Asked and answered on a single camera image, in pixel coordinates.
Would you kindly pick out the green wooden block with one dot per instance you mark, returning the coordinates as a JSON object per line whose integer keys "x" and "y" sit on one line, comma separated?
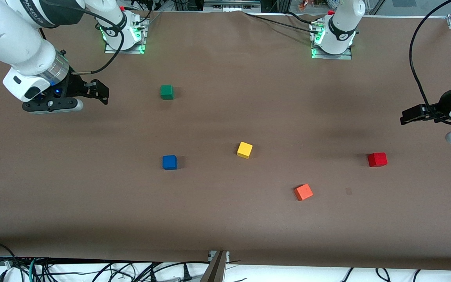
{"x": 166, "y": 92}

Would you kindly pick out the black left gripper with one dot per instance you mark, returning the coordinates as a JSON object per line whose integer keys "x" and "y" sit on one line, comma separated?
{"x": 443, "y": 105}

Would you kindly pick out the orange wooden block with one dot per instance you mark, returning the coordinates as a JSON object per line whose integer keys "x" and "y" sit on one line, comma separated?
{"x": 303, "y": 192}

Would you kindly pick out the black power plug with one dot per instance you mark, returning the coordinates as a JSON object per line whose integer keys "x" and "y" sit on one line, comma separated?
{"x": 186, "y": 274}

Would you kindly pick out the brown paper table cover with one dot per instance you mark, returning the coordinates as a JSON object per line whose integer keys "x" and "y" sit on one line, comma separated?
{"x": 225, "y": 219}

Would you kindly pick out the red wooden block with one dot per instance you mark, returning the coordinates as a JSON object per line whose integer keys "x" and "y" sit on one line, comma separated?
{"x": 377, "y": 159}

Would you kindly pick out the aluminium camera mount post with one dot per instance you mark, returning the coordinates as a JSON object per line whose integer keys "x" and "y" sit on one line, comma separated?
{"x": 215, "y": 270}

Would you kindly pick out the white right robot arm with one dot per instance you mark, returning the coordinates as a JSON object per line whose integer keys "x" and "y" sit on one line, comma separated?
{"x": 14, "y": 43}

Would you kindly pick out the blue wooden block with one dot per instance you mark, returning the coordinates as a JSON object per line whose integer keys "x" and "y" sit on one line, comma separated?
{"x": 169, "y": 162}

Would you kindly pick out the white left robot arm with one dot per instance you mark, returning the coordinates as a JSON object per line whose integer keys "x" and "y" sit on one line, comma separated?
{"x": 341, "y": 35}

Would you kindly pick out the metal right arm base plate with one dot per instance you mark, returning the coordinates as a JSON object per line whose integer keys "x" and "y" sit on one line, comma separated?
{"x": 131, "y": 50}

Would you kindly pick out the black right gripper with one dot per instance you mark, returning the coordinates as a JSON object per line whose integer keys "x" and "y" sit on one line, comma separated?
{"x": 76, "y": 87}

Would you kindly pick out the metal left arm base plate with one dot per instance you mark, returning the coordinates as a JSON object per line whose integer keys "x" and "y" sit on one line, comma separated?
{"x": 333, "y": 56}

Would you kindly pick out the yellow wooden block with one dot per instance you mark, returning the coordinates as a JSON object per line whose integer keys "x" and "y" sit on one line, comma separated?
{"x": 244, "y": 150}

